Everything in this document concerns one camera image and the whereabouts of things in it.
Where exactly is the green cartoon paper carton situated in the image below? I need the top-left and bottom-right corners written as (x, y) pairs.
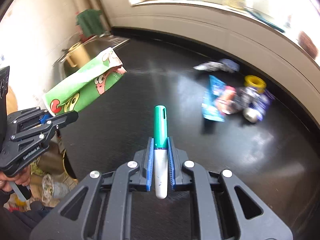
top-left (44, 47), bottom-right (126, 116)

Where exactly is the green white marker pen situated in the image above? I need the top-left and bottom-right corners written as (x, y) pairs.
top-left (153, 105), bottom-right (168, 199)

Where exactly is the blue red snack wrapper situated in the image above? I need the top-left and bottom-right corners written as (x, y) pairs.
top-left (201, 75), bottom-right (236, 122)

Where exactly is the purple toothpaste tube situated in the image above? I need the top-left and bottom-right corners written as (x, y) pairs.
top-left (243, 90), bottom-right (275, 124)

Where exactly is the white blue wrapper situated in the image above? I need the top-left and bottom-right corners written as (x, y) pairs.
top-left (233, 87), bottom-right (260, 110)

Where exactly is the blue grey wrapper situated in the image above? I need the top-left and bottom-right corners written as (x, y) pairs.
top-left (193, 59), bottom-right (240, 73)

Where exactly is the person's left hand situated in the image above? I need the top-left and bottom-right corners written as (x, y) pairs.
top-left (0, 166), bottom-right (31, 192)

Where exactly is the brass pot in sink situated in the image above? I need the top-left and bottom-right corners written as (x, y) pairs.
top-left (65, 42), bottom-right (91, 68)

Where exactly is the green cloth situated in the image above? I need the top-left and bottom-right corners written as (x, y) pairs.
top-left (76, 9), bottom-right (105, 38)

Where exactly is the yellow plastic spool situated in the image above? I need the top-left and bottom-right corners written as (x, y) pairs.
top-left (245, 75), bottom-right (266, 94)

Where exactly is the brown bristle brush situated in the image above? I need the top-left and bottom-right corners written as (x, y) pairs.
top-left (298, 31), bottom-right (318, 60)

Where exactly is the teal toothbrush on sill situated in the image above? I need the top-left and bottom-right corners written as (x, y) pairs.
top-left (244, 7), bottom-right (285, 33)

